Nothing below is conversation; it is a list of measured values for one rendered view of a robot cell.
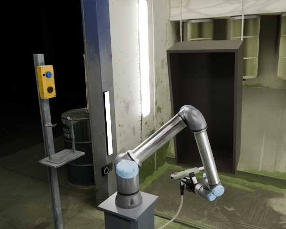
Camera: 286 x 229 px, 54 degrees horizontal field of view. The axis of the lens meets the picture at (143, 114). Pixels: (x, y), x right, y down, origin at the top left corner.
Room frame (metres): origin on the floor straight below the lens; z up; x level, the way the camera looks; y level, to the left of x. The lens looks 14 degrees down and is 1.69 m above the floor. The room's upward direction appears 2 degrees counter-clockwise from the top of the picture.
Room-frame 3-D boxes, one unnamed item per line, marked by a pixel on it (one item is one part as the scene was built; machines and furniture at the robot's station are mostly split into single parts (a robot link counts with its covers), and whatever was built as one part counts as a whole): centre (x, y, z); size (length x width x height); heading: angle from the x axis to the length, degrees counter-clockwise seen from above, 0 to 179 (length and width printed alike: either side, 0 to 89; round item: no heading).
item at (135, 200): (1.74, 0.12, 0.69); 0.19 x 0.19 x 0.10
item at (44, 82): (2.26, 0.77, 1.42); 0.12 x 0.06 x 0.26; 148
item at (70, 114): (3.41, 0.73, 0.86); 0.54 x 0.54 x 0.01
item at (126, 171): (1.75, 0.12, 0.83); 0.17 x 0.15 x 0.18; 9
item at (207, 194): (2.02, -0.50, 0.52); 0.12 x 0.09 x 0.10; 34
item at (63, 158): (2.21, 0.68, 0.95); 0.26 x 0.15 x 0.32; 148
